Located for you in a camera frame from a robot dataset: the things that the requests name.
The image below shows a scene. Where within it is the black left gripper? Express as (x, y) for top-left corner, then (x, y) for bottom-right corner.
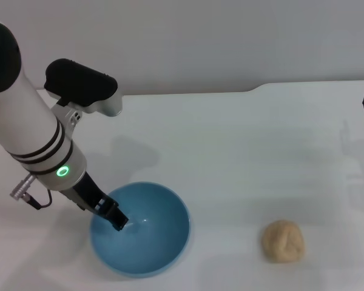
(60, 172), (130, 232)

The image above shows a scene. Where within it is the blue bowl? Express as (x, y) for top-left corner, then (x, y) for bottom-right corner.
(89, 181), (191, 279)

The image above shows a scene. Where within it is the beige egg yolk pastry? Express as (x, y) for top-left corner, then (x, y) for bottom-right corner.
(260, 219), (306, 263)

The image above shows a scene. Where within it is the left arm connector cable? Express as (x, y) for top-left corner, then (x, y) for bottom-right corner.
(8, 178), (52, 210)

